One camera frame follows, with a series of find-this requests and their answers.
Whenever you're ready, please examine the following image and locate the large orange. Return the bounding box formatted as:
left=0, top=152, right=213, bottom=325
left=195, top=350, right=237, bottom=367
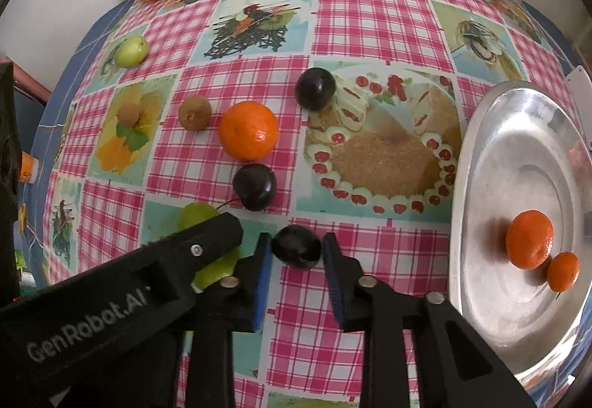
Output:
left=218, top=101, right=280, bottom=161

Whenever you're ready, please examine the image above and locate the orange bottle cap object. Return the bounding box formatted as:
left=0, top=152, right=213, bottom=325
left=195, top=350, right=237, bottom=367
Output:
left=18, top=151, right=40, bottom=184

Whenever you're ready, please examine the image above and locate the green mango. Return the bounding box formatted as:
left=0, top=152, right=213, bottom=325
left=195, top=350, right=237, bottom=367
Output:
left=178, top=203, right=241, bottom=291

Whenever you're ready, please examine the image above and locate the brown kiwi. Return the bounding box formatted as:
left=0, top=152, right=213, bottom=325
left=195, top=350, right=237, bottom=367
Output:
left=178, top=94, right=212, bottom=131

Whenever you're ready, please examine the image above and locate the dark plum with stem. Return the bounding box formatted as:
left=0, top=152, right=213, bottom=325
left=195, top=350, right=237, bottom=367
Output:
left=213, top=163, right=278, bottom=212

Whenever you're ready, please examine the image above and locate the medium orange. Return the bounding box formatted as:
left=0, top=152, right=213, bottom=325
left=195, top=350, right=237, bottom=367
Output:
left=505, top=210, right=555, bottom=271

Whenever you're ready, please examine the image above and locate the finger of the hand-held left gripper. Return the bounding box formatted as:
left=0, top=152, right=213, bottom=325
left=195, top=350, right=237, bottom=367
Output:
left=139, top=212, right=244, bottom=335

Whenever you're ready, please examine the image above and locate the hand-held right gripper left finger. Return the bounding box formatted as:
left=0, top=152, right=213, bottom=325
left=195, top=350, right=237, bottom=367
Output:
left=187, top=232, right=273, bottom=408

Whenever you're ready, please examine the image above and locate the round metal tray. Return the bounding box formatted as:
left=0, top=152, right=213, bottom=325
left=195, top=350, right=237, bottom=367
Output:
left=450, top=81, right=592, bottom=385

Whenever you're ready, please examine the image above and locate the small green jujube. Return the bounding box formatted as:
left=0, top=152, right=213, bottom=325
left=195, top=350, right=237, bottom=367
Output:
left=115, top=36, right=149, bottom=68

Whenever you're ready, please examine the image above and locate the white power strip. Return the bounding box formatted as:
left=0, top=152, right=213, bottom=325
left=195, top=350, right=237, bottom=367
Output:
left=565, top=64, right=592, bottom=113

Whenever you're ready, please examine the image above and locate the small orange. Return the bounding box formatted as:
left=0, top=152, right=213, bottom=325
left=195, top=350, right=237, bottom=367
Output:
left=547, top=251, right=581, bottom=293

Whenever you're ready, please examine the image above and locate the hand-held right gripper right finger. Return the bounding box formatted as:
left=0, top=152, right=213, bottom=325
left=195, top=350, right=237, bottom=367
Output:
left=321, top=232, right=537, bottom=408

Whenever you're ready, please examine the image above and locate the checked printed tablecloth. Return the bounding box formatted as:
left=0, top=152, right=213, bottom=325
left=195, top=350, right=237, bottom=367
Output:
left=18, top=0, right=592, bottom=408

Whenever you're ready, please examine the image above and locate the reddish wooden rail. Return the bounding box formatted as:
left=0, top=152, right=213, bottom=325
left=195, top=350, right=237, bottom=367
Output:
left=11, top=68, right=54, bottom=106

